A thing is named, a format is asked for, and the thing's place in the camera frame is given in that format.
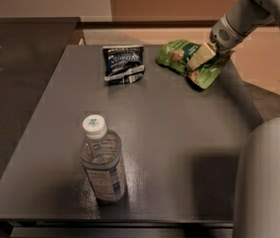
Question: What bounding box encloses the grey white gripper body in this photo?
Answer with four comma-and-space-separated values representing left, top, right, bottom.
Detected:
210, 14, 245, 52

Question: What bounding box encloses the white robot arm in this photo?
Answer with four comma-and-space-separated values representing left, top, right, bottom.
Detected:
187, 0, 280, 238

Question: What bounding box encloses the dark blue snack bag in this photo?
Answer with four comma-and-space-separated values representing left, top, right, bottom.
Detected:
102, 46, 146, 85

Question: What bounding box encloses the green rice chip bag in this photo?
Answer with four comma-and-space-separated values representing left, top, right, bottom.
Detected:
156, 40, 233, 89

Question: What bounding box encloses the clear plastic water bottle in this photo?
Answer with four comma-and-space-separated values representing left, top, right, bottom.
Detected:
80, 114, 126, 203

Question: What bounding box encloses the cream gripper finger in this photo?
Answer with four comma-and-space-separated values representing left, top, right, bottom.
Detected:
187, 43, 216, 71

